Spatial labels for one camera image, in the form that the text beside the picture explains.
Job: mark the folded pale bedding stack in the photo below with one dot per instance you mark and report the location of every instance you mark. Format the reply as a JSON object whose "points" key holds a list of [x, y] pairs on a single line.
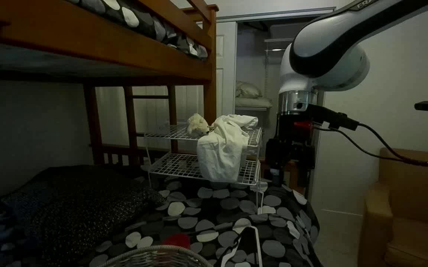
{"points": [[251, 101]]}

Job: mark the small red object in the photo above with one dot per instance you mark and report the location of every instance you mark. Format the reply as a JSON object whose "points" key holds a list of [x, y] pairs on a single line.
{"points": [[177, 241]]}

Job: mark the wooden bunk bed frame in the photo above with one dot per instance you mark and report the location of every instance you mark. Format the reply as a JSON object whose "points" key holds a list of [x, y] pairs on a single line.
{"points": [[125, 49]]}

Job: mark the dark speckled pillow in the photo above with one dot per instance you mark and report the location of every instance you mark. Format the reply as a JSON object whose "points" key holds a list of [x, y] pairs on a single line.
{"points": [[75, 208]]}

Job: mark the brown armchair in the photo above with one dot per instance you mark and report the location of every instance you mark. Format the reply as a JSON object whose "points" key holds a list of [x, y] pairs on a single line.
{"points": [[412, 217]]}

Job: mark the spotted bunk mattress bedding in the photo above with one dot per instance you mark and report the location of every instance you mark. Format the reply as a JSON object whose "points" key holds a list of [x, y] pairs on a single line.
{"points": [[144, 21]]}

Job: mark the white crumpled cloth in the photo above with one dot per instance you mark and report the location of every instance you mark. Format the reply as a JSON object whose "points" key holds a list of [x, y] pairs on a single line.
{"points": [[219, 149]]}

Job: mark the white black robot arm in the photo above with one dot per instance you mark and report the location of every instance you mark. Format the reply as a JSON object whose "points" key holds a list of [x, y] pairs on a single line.
{"points": [[323, 54]]}

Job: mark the beige crumpled cloth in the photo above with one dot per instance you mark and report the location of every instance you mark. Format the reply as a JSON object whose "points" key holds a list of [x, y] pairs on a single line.
{"points": [[196, 126]]}

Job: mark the white closet door frame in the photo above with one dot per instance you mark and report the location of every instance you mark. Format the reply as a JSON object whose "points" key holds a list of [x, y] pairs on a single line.
{"points": [[226, 60]]}

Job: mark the black grey spotted duvet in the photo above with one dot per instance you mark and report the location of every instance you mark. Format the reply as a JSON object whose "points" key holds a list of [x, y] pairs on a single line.
{"points": [[223, 217]]}

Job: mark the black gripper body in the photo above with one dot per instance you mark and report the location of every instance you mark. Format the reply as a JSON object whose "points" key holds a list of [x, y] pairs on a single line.
{"points": [[293, 143]]}

